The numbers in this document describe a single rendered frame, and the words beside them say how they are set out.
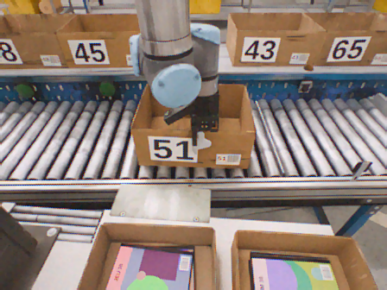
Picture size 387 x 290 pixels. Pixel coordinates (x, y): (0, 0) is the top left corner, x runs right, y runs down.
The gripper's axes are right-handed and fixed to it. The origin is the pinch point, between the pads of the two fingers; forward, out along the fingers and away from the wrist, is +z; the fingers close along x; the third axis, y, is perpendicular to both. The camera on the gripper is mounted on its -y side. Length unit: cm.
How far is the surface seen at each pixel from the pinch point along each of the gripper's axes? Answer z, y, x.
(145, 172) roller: 9.5, -16.8, -1.2
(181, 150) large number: 0.9, -3.9, 0.0
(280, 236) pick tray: 3.9, 20.4, -30.0
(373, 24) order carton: -23, 98, 76
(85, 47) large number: -20, -47, 49
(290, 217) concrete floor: 82, 63, 31
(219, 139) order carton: -4.3, 8.2, -1.2
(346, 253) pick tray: 7.8, 36.8, -32.7
